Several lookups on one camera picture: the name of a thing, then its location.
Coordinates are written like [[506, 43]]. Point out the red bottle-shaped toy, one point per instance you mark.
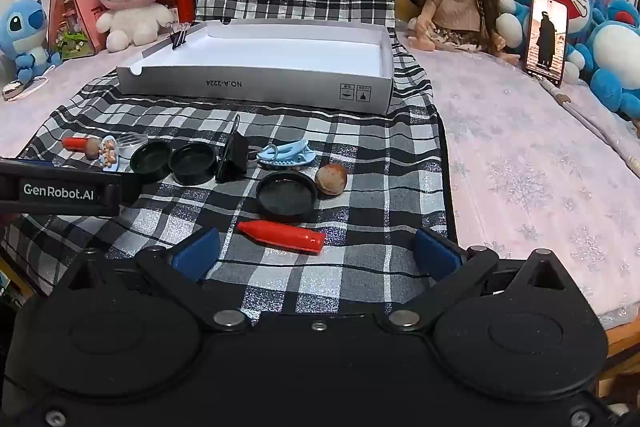
[[74, 143]]

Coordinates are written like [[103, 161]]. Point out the red pen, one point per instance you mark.
[[280, 236]]

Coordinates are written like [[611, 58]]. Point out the white cardboard box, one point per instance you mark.
[[250, 87]]

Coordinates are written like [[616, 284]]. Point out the blue alien plush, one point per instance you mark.
[[22, 27]]

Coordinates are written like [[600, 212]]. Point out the large black binder clip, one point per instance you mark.
[[235, 157]]

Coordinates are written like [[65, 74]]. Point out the black round lid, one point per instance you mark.
[[192, 164], [286, 197], [150, 162]]

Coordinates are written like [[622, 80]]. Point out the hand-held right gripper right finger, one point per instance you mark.
[[437, 254]]

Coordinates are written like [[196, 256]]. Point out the smartphone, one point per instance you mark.
[[546, 39]]

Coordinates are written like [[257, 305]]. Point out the blue white round plush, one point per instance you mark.
[[617, 57]]

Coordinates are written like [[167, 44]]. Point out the small round trinket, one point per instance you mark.
[[12, 90]]

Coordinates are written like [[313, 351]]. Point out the brown nut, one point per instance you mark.
[[331, 179], [91, 148]]

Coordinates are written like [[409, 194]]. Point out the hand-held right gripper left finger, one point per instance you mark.
[[197, 254]]

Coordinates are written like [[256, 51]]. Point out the pink miniature house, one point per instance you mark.
[[75, 2]]

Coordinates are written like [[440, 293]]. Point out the small black binder clip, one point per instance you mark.
[[179, 38]]

